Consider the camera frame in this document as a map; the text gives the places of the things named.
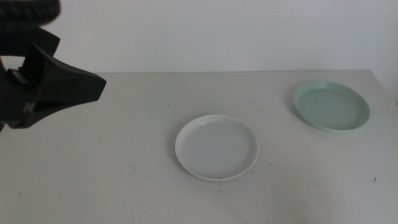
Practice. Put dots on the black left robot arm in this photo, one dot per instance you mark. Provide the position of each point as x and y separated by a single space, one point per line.
25 11

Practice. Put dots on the white shallow plastic bowl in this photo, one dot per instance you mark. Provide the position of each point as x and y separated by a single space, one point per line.
217 149

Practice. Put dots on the mint green shallow plastic bowl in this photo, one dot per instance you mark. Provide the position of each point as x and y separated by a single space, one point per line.
331 109

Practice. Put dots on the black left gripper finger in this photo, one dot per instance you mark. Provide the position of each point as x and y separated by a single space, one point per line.
40 115
68 84

